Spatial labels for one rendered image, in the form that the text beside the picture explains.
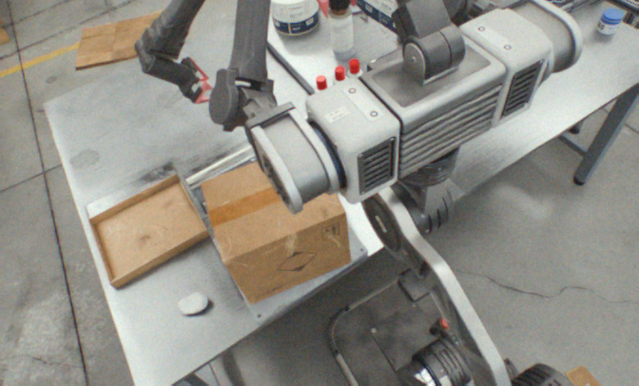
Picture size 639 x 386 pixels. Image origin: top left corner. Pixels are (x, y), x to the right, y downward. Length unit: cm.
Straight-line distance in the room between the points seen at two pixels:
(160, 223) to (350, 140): 98
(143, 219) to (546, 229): 182
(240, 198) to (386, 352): 94
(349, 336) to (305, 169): 126
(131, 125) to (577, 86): 164
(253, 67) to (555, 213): 195
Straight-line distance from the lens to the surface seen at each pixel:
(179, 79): 124
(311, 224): 103
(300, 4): 186
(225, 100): 80
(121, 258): 151
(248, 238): 104
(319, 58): 180
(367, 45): 184
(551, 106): 175
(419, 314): 185
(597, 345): 227
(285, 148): 67
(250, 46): 83
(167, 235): 148
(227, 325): 129
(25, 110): 374
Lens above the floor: 200
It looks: 52 degrees down
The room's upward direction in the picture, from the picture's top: 9 degrees counter-clockwise
